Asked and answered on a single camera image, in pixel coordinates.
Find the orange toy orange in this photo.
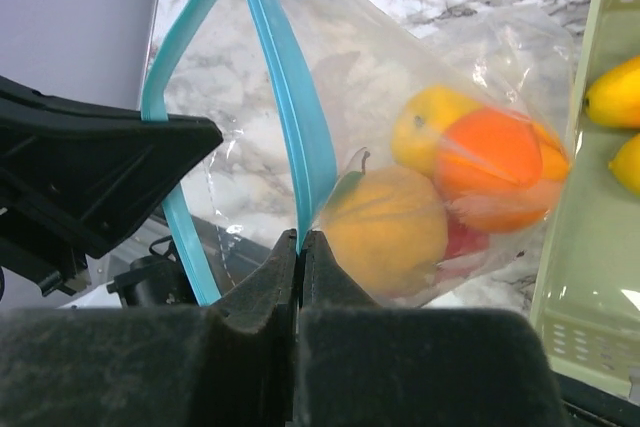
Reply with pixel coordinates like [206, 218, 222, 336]
[434, 107, 571, 234]

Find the yellow toy pear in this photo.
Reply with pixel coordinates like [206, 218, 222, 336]
[318, 148, 449, 298]

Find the red toy apple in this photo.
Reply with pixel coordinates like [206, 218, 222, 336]
[389, 214, 490, 298]

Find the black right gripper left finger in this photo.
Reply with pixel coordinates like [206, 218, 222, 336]
[1, 230, 297, 426]

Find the yellow toy banana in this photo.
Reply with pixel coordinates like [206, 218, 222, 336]
[608, 134, 640, 195]

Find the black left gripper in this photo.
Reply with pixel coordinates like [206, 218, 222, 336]
[1, 78, 222, 308]

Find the clear zip top bag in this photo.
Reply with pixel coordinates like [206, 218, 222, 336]
[141, 0, 572, 307]

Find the pale green plastic basket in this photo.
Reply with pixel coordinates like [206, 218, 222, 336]
[530, 0, 639, 403]

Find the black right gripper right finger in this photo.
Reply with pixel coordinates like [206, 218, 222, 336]
[294, 232, 568, 426]

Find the orange yellow toy mango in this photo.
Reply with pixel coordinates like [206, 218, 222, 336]
[584, 56, 639, 128]

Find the yellow toy lemon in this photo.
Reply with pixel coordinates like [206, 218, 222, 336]
[390, 84, 483, 177]

